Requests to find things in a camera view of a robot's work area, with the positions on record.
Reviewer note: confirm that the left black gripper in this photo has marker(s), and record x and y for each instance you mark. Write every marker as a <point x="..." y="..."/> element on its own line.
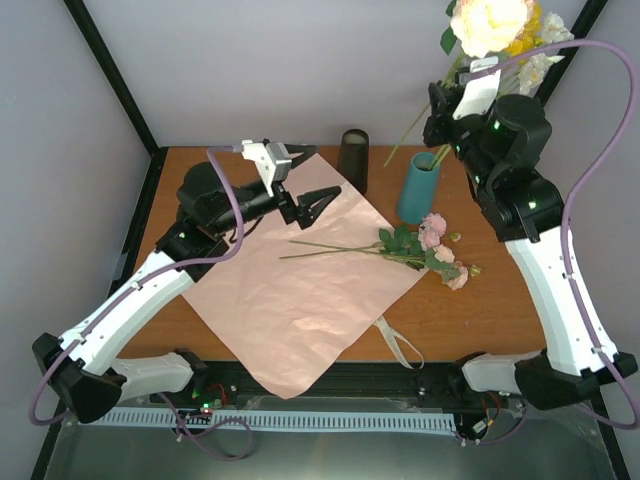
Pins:
<point x="303" y="212"/>

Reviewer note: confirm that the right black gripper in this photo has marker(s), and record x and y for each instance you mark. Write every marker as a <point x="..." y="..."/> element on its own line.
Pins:
<point x="447" y="97"/>

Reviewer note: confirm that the large cream rose stem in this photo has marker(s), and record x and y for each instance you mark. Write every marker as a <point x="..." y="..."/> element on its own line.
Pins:
<point x="480" y="30"/>

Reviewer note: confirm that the pink bouquet wrapping paper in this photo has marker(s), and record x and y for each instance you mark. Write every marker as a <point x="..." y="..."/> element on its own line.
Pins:
<point x="291" y="300"/>

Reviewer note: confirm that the cream printed ribbon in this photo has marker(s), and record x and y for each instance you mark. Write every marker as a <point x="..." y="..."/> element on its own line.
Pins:
<point x="393" y="340"/>

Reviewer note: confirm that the artificial flower bunch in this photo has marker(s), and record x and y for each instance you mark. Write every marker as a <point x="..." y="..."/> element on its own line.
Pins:
<point x="424" y="249"/>

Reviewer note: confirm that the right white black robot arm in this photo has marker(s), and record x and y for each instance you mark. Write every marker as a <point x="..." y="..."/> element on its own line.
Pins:
<point x="499" y="146"/>

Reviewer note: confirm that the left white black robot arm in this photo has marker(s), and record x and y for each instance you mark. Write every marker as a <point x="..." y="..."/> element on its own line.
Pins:
<point x="83" y="366"/>

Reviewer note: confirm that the black cone vase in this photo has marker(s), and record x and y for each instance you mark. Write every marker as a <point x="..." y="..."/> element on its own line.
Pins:
<point x="353" y="159"/>

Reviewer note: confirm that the teal cone vase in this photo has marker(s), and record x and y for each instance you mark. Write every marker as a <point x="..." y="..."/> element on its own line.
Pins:
<point x="418" y="189"/>

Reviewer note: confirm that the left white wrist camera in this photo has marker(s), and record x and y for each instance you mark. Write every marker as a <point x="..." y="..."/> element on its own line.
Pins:
<point x="272" y="161"/>

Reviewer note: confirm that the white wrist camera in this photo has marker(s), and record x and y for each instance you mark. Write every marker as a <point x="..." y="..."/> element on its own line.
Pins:
<point x="480" y="87"/>
<point x="272" y="161"/>

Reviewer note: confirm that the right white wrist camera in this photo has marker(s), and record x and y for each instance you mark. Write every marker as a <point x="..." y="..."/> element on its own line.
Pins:
<point x="480" y="87"/>

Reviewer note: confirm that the right black frame post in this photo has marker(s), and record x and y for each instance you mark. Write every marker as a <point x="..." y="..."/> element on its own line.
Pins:
<point x="539" y="75"/>

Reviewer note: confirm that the black frame post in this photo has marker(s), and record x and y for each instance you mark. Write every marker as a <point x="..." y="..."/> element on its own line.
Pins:
<point x="539" y="75"/>
<point x="100" y="51"/>

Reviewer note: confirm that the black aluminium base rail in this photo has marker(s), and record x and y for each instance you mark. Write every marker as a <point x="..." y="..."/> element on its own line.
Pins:
<point x="320" y="382"/>

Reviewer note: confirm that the light blue cable duct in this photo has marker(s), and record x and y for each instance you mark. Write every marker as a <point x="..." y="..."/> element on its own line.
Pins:
<point x="288" y="421"/>

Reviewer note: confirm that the left black frame post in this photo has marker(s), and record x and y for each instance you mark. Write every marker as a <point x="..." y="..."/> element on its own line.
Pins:
<point x="100" y="51"/>

